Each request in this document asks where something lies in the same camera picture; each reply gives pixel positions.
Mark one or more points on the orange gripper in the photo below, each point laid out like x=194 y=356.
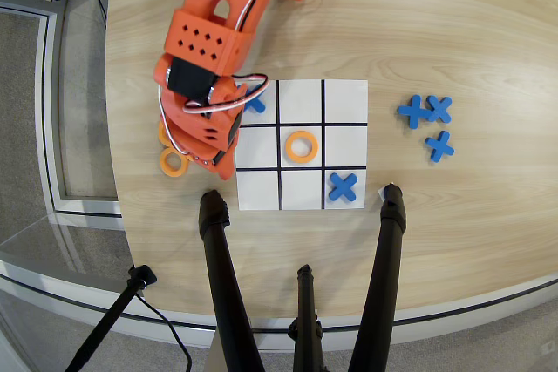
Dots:
x=221 y=165

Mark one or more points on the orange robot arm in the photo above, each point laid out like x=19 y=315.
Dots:
x=205 y=38

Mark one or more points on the white tic-tac-toe grid sheet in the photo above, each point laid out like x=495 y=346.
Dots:
x=257 y=189

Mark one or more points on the blue foam cross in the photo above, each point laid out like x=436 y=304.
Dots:
x=440 y=146
x=343 y=187
x=413 y=111
x=257 y=104
x=440 y=109

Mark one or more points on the small white tag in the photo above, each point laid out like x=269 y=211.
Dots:
x=381 y=193

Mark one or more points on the thin black tripod leg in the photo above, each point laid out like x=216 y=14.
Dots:
x=306 y=302

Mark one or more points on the black stand pole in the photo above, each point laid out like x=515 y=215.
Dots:
x=109 y=315

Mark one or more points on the grey metal floor frame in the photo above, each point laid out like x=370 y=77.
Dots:
x=45 y=84

